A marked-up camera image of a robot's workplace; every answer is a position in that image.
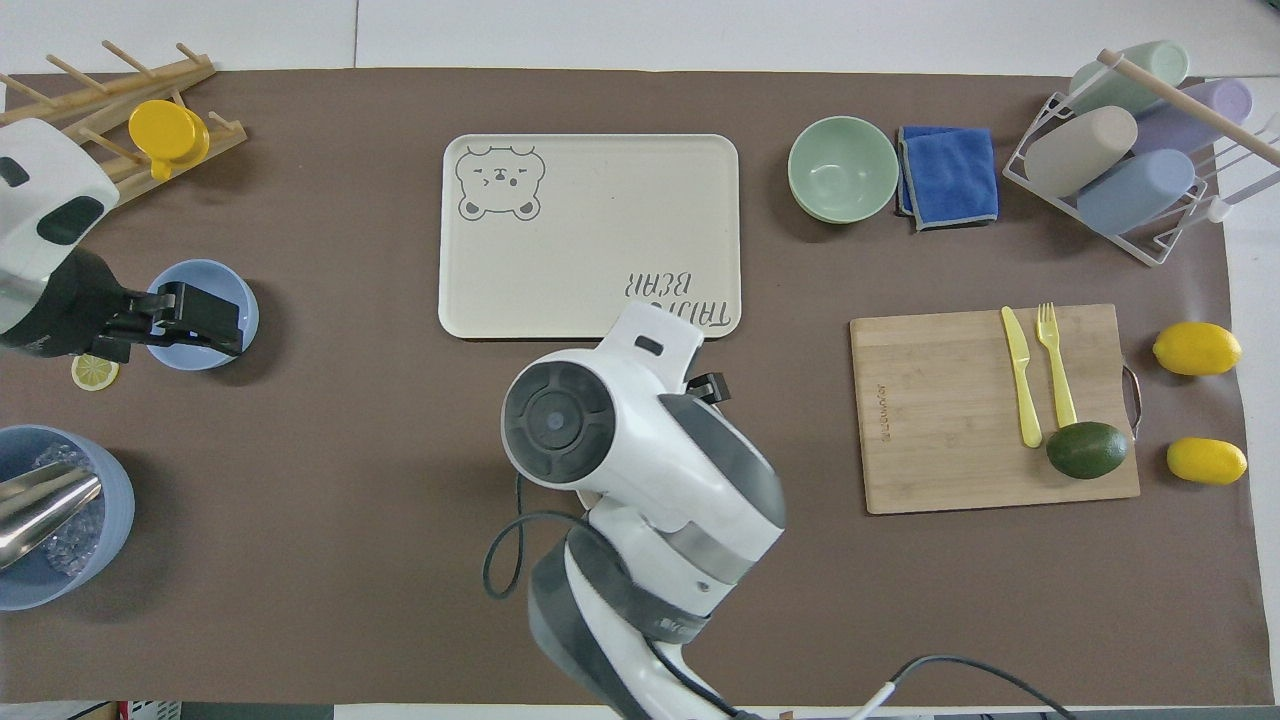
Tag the yellow plastic knife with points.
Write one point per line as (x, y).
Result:
(1020, 370)

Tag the blue ice bucket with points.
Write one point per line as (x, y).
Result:
(60, 590)

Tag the yellow lemon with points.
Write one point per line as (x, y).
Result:
(1197, 348)
(1207, 461)

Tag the small blue bowl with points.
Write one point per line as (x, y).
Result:
(215, 285)

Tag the green cup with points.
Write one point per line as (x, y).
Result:
(1150, 65)

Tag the green avocado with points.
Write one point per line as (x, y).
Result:
(1088, 450)

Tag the clear ice cubes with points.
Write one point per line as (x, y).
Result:
(78, 540)

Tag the beige cup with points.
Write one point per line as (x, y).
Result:
(1080, 152)

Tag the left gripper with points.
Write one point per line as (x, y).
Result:
(80, 310)

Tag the blue cup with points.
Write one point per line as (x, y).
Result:
(1135, 192)

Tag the lemon slice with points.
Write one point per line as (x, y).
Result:
(95, 374)

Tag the wooden dish rack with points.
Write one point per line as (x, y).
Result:
(60, 105)

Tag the blue cloth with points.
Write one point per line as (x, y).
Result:
(950, 175)

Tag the yellow plastic cup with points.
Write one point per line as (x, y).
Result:
(165, 130)

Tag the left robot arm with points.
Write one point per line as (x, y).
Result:
(48, 170)

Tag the wooden cutting board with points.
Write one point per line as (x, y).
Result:
(950, 420)

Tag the metal scoop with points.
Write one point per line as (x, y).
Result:
(40, 505)

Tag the green bowl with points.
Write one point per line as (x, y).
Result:
(843, 170)

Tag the cream tray with bear print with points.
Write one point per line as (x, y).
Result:
(590, 220)

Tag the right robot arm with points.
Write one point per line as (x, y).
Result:
(640, 470)

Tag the yellow plastic fork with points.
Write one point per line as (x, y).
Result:
(1058, 375)

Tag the purple cup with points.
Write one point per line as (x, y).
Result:
(1215, 105)

